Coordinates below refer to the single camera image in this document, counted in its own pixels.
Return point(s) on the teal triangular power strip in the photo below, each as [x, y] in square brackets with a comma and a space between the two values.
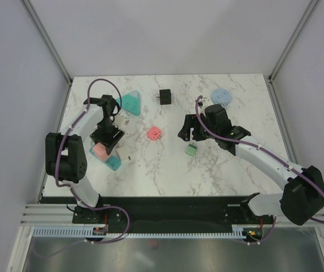
[131, 102]

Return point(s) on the black cube socket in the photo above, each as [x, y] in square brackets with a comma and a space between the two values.
[165, 97]

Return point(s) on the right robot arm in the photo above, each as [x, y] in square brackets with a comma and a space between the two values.
[302, 188]

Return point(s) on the blue round power strip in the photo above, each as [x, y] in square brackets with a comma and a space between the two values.
[221, 96]

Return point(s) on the teal rectangular power strip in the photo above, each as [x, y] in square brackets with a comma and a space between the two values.
[113, 162]

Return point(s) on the green cube plug adapter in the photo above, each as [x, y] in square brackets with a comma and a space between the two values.
[191, 150]

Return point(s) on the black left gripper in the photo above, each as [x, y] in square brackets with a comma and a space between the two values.
[109, 141]

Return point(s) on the white slotted cable duct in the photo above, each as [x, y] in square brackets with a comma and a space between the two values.
[92, 232]

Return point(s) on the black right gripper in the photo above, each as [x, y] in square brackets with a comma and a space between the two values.
[191, 121]

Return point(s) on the coral flat square adapter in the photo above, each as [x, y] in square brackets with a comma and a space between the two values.
[154, 133]

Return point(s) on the pink cube socket adapter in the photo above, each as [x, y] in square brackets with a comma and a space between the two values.
[100, 152]

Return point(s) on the white charger adapter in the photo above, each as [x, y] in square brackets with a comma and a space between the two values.
[124, 153]

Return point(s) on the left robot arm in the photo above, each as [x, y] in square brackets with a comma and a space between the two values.
[65, 156]

